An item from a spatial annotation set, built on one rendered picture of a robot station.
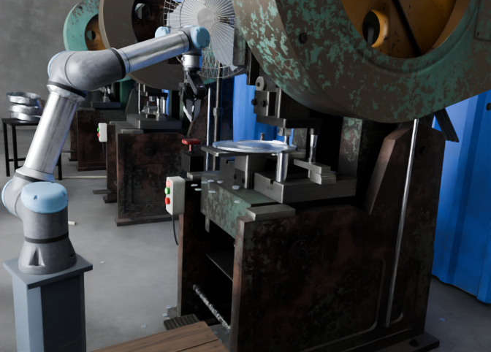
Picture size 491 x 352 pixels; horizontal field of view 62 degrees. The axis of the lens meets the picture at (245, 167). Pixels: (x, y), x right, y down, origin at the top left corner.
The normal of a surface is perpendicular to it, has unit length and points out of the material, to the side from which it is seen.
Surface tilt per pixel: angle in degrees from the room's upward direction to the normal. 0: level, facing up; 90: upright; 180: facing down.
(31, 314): 90
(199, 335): 0
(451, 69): 90
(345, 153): 90
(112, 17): 90
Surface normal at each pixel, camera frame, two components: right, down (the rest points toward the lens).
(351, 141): -0.88, 0.05
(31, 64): 0.48, 0.21
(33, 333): 0.04, 0.21
